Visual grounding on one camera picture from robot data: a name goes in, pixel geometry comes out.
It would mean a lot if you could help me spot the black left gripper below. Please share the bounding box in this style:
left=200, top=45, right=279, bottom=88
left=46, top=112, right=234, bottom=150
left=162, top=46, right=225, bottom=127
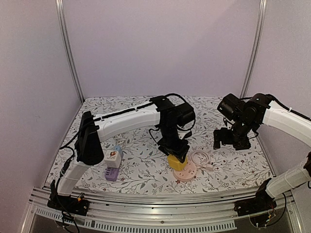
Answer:
left=158, top=125, right=190, bottom=164

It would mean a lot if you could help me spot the round pink power strip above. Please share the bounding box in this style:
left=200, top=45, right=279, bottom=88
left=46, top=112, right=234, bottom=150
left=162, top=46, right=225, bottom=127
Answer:
left=173, top=161, right=197, bottom=182

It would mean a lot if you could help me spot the yellow cube socket adapter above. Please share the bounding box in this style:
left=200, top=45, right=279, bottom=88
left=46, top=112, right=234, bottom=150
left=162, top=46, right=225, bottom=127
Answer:
left=167, top=154, right=188, bottom=171

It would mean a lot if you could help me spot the blue cube plug adapter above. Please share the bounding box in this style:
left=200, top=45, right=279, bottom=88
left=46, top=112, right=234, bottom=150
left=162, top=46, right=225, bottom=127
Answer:
left=114, top=145, right=123, bottom=159

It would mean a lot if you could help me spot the white cube socket adapter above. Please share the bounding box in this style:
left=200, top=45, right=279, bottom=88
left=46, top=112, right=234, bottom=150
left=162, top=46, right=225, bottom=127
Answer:
left=104, top=150, right=122, bottom=168

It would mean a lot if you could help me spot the purple power strip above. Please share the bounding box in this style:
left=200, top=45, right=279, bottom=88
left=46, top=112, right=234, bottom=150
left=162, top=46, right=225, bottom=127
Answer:
left=104, top=167, right=120, bottom=182

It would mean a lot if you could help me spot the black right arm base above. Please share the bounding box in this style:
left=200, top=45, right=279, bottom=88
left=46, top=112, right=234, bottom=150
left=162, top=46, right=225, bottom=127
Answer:
left=234, top=178, right=276, bottom=216

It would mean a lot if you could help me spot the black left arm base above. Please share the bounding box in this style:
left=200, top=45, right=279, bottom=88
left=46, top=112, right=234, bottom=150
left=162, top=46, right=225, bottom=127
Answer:
left=47, top=193, right=90, bottom=216

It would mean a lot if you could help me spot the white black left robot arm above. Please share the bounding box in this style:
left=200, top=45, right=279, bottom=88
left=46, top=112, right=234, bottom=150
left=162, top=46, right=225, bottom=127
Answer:
left=52, top=94, right=196, bottom=211

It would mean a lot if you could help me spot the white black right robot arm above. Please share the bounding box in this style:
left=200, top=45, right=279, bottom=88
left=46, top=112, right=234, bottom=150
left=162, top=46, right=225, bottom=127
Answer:
left=213, top=93, right=311, bottom=212

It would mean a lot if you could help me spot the floral patterned tablecloth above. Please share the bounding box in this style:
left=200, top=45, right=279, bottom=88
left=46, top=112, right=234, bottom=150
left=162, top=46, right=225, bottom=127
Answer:
left=47, top=96, right=272, bottom=196

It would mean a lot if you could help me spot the coiled pink power cable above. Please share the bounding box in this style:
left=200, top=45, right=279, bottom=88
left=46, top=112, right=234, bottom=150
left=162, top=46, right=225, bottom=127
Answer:
left=188, top=150, right=216, bottom=172

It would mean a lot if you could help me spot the aluminium table front rail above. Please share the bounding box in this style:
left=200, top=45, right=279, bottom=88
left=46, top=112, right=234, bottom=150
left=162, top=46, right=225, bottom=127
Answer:
left=21, top=187, right=304, bottom=233

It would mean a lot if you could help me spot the right aluminium frame post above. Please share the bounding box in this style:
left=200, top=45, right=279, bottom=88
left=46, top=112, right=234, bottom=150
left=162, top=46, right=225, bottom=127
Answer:
left=240, top=0, right=267, bottom=98

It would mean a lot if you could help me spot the aluminium frame post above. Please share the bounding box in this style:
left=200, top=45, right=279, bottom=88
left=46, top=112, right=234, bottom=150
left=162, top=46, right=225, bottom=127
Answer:
left=55, top=0, right=85, bottom=103
left=240, top=0, right=267, bottom=98

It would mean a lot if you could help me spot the left aluminium frame post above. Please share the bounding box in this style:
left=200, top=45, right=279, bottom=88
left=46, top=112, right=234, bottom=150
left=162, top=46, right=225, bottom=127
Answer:
left=55, top=0, right=85, bottom=103

